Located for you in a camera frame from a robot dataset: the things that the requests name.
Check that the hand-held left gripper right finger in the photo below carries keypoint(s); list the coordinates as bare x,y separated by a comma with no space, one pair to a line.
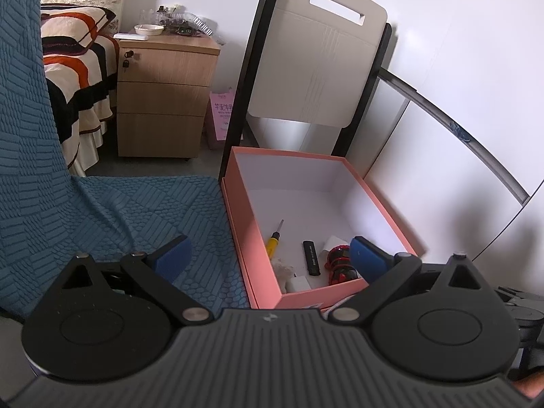
365,257

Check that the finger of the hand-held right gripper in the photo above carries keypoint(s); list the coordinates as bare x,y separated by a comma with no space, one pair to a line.
520,297

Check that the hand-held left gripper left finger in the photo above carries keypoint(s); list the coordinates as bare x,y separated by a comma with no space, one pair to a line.
174,257

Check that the red lion figurine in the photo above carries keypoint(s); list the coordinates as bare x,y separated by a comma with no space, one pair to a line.
338,255

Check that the black lighter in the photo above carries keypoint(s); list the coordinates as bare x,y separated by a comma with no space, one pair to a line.
311,259

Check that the white charger plug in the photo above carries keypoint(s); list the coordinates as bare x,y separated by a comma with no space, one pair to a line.
297,284

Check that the pink cardboard box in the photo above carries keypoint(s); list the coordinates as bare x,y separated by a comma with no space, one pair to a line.
255,255

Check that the yellow screwdriver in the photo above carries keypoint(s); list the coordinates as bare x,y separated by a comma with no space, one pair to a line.
272,246

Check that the white fluffy toy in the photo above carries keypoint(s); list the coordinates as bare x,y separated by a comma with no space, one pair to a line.
284,268

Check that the pink paper bag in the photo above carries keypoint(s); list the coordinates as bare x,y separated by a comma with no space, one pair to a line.
221,119

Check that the wooden nightstand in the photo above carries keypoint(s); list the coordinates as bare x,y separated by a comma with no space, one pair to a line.
161,93

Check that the blue textured blanket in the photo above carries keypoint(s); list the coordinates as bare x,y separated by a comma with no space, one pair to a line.
25,157

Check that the orange black striped bedspread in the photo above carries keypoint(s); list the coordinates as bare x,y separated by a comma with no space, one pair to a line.
72,76

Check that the white flat box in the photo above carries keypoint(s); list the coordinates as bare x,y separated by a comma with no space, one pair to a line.
129,36

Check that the white bowl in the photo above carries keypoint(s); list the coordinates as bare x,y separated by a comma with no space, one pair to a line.
148,29

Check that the clear plastic containers clutter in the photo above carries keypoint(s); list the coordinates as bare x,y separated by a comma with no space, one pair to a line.
182,23

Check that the dark metal rail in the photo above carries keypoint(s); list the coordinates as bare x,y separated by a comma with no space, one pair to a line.
446,119

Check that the white folding chair black frame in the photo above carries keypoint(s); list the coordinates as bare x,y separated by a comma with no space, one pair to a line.
314,63

